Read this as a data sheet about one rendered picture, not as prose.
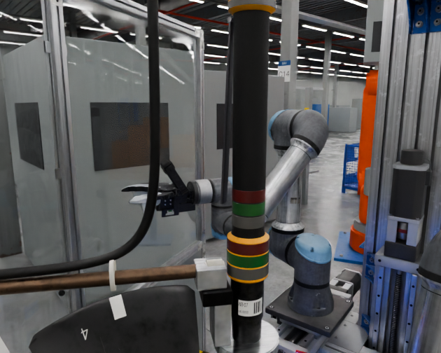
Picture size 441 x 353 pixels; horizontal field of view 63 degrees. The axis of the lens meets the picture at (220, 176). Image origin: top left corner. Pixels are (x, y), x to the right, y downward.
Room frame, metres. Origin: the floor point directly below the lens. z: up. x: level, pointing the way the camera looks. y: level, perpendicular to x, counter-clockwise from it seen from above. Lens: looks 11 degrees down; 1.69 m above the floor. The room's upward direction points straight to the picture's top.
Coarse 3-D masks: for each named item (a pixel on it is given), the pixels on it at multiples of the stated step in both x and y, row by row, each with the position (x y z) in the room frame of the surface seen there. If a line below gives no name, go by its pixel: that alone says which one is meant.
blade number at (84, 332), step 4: (84, 324) 0.43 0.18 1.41; (88, 324) 0.43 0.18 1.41; (76, 328) 0.43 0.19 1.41; (80, 328) 0.43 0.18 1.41; (84, 328) 0.43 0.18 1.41; (88, 328) 0.43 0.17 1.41; (76, 332) 0.42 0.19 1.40; (80, 332) 0.43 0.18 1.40; (84, 332) 0.43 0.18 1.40; (88, 332) 0.43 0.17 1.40; (92, 332) 0.43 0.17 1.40; (80, 336) 0.42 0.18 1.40; (84, 336) 0.42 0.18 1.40; (88, 336) 0.42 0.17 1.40; (92, 336) 0.42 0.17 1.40; (80, 340) 0.42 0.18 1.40; (84, 340) 0.42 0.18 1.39; (88, 340) 0.42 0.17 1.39; (92, 340) 0.42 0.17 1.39; (80, 344) 0.42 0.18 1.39; (84, 344) 0.42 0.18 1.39
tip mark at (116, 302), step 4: (116, 296) 0.47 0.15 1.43; (120, 296) 0.47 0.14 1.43; (112, 300) 0.46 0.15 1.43; (116, 300) 0.47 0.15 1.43; (120, 300) 0.47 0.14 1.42; (112, 304) 0.46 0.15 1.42; (116, 304) 0.46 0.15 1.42; (120, 304) 0.46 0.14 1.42; (112, 308) 0.46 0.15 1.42; (116, 308) 0.46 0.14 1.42; (120, 308) 0.46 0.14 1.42; (124, 308) 0.46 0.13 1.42; (116, 312) 0.45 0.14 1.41; (120, 312) 0.45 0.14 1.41; (124, 312) 0.45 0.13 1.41; (116, 316) 0.45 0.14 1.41; (120, 316) 0.45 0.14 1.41; (124, 316) 0.45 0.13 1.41
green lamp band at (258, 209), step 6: (234, 204) 0.34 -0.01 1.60; (240, 204) 0.34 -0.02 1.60; (258, 204) 0.34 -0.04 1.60; (264, 204) 0.34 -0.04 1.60; (234, 210) 0.34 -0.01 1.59; (240, 210) 0.34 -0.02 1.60; (246, 210) 0.33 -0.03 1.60; (252, 210) 0.33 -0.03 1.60; (258, 210) 0.34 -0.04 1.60; (264, 210) 0.34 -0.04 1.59
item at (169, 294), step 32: (160, 288) 0.50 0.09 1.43; (64, 320) 0.43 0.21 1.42; (96, 320) 0.44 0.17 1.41; (128, 320) 0.45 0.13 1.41; (160, 320) 0.46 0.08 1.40; (192, 320) 0.47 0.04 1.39; (32, 352) 0.40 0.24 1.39; (64, 352) 0.41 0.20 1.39; (96, 352) 0.41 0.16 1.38; (128, 352) 0.42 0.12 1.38; (160, 352) 0.42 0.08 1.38; (192, 352) 0.43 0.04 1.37
